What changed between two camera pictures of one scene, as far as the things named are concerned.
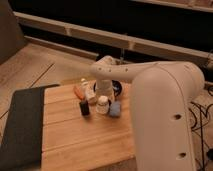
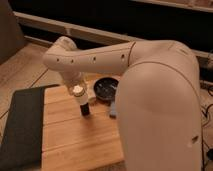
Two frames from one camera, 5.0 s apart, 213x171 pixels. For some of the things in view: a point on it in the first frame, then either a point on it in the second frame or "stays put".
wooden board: [73, 142] stays put
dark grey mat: [21, 146] stays put
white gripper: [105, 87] -> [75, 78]
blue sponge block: [115, 108] stays put
